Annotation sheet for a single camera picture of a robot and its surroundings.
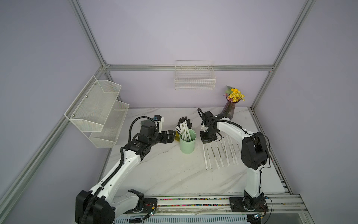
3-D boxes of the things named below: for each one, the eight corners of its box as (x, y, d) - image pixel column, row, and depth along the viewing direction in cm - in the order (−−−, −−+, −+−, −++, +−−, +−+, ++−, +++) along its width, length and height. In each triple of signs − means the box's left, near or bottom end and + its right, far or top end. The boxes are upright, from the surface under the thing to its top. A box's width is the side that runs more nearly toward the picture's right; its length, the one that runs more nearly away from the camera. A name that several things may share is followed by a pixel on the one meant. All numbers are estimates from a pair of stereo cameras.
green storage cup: (180, 153, 96) (179, 142, 84) (180, 141, 102) (179, 128, 90) (195, 153, 96) (196, 142, 84) (194, 141, 102) (195, 128, 90)
